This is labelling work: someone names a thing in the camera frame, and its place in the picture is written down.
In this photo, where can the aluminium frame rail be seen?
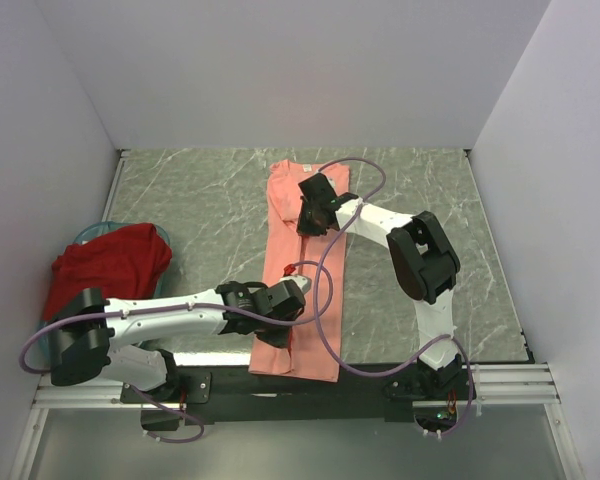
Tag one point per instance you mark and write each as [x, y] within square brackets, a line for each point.
[514, 384]

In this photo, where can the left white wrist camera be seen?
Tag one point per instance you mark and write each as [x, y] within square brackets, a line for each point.
[291, 272]

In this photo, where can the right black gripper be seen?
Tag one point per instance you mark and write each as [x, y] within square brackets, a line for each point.
[303, 226]

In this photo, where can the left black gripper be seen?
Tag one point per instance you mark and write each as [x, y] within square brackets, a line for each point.
[280, 340]

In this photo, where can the black base crossbar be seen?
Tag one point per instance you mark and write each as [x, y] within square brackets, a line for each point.
[233, 394]

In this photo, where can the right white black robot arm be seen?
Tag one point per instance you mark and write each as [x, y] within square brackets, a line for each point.
[425, 264]

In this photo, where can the teal plastic laundry basket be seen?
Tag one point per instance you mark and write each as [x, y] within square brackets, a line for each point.
[100, 230]

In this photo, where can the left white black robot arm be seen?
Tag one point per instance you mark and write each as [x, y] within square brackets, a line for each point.
[101, 337]

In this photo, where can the red t shirt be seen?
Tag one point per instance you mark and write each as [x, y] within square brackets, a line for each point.
[100, 275]

